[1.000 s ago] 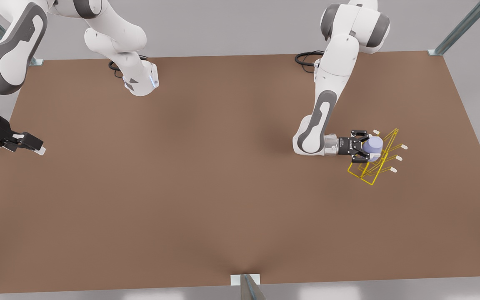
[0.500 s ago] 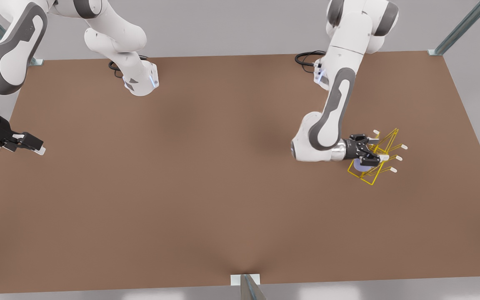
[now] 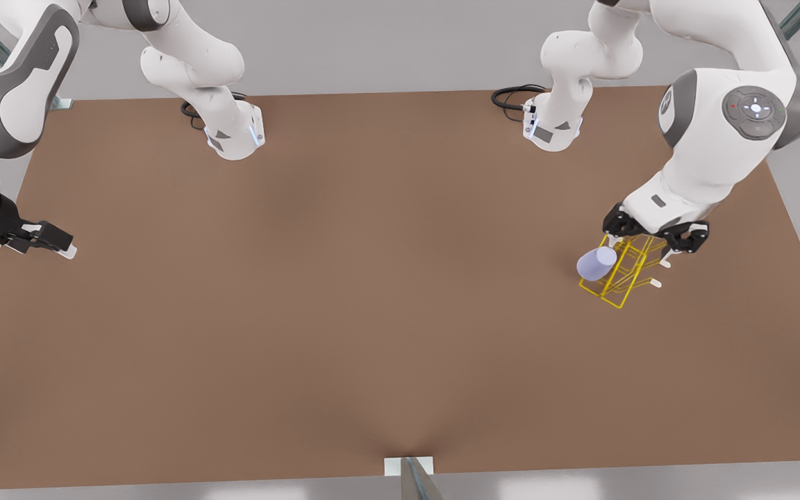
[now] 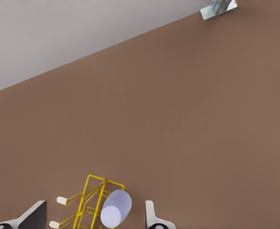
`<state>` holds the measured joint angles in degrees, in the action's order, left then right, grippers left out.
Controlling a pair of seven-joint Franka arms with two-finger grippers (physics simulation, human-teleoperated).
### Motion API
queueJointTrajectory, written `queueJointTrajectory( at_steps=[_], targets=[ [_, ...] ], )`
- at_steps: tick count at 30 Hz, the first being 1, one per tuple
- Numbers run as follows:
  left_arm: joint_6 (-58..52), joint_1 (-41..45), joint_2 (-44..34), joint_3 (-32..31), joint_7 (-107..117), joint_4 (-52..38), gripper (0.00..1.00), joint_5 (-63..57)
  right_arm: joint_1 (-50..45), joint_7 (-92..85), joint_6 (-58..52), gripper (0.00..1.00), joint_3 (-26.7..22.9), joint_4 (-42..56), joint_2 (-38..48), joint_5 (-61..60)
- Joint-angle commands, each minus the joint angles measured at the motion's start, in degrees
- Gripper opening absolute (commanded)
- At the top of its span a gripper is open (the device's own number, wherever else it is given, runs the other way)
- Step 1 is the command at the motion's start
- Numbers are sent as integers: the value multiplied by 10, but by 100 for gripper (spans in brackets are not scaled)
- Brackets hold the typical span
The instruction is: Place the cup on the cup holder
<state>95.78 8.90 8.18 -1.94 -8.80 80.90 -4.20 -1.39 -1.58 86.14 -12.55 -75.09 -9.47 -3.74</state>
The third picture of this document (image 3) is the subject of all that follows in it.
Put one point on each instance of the lavender cup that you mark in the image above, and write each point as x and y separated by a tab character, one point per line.
596	264

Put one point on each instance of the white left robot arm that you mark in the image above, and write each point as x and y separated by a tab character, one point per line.
719	132

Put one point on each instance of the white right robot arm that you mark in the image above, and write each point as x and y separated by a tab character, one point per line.
185	66

